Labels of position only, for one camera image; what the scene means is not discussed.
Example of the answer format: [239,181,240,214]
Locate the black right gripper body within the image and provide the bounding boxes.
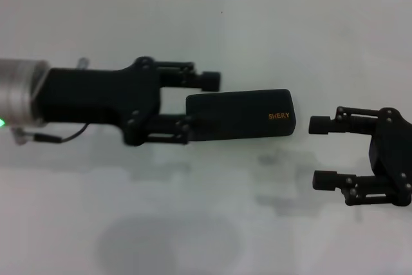
[368,106,412,207]

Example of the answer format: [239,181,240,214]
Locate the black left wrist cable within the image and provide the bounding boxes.
[12,122,89,144]

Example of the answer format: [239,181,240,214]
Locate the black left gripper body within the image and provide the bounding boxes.
[37,57,162,146]

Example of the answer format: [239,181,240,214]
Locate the black hard glasses case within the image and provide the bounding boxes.
[185,88,297,142]

